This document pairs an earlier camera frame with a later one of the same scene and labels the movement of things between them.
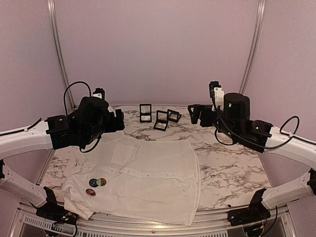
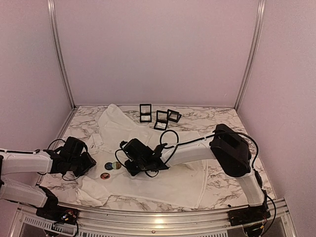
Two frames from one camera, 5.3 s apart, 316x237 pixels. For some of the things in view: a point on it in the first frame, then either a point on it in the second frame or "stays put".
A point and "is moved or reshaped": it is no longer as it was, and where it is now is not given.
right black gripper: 205,108 → 133,171
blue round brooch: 93,182 → 108,166
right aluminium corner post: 257,27 stays put
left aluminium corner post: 58,40 stays put
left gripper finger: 119,120 → 83,163
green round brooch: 101,181 → 116,165
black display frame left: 142,114 stays put
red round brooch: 90,192 → 105,176
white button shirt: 150,181 is moved or reshaped
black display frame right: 174,115 stays put
